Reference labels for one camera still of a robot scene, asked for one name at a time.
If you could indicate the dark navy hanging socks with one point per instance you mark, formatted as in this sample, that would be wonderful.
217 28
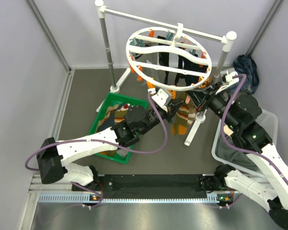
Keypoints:
184 64

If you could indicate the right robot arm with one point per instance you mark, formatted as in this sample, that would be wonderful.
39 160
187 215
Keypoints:
239 114

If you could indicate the white laundry basket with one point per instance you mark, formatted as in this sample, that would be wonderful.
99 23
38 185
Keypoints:
226 155

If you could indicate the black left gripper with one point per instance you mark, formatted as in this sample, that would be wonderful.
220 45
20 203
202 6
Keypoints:
173 108

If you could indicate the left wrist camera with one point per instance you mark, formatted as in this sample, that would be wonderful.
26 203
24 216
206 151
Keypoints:
161 97

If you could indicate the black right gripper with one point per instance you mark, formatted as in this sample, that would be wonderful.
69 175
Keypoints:
198 97

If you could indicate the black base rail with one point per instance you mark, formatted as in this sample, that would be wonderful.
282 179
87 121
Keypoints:
152 186

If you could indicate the olive green striped sock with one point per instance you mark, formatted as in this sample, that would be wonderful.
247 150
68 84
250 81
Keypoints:
184 117

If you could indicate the white round sock hanger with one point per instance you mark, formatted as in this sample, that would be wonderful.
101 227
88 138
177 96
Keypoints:
142 50

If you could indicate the green plastic bin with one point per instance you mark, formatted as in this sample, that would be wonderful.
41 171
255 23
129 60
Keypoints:
112 111

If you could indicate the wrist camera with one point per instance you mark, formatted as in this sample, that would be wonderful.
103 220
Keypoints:
227 79
161 97

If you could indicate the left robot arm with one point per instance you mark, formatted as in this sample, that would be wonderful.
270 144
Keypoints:
56 159

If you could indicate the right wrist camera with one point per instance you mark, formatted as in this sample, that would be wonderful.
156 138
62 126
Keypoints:
227 79

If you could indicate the pink clip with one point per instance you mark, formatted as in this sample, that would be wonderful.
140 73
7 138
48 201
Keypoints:
187 100

